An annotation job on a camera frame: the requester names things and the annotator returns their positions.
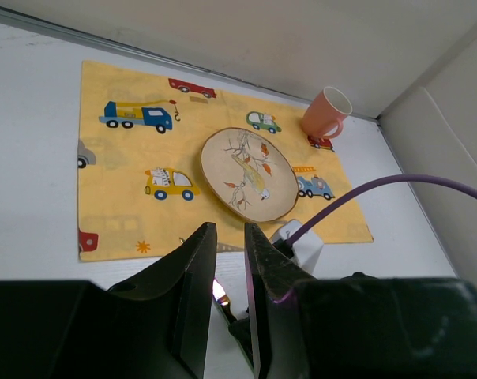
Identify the yellow car-print placemat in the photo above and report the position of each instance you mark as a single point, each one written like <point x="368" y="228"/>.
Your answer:
<point x="140" y="184"/>

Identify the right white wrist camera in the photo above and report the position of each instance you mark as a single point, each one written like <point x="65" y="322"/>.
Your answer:
<point x="305" y="252"/>

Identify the beige bird-pattern plate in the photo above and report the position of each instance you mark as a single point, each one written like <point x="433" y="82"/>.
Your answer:
<point x="249" y="175"/>

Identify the pink mug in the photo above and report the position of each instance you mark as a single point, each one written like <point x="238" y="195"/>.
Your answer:
<point x="324" y="118"/>

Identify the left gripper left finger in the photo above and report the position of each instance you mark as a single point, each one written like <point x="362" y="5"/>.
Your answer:
<point x="153" y="324"/>

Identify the iridescent knife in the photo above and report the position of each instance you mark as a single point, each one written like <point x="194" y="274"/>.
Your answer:
<point x="236" y="327"/>

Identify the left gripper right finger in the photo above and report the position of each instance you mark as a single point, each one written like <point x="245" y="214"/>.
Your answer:
<point x="358" y="326"/>

